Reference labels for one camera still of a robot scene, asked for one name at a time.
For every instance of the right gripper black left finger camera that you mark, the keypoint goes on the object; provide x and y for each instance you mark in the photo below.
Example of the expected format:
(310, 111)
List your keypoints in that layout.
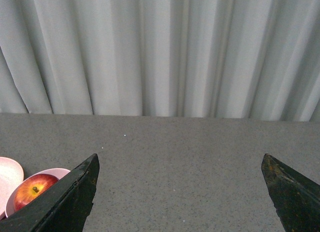
(63, 207)

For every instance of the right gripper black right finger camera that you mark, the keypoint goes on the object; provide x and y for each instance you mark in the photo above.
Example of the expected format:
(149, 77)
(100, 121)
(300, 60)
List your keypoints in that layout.
(295, 197)

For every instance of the red yellow apple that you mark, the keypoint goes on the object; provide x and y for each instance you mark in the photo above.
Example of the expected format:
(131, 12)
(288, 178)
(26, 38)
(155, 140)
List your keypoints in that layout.
(31, 188)

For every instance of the pink bowl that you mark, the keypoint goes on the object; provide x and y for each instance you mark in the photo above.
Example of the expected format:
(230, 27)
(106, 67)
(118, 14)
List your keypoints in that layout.
(57, 172)

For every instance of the pink plate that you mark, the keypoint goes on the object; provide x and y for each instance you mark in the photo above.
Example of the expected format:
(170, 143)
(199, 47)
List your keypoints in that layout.
(11, 177)

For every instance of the white curtain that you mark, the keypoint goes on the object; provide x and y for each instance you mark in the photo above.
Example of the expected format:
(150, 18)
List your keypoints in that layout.
(257, 59)

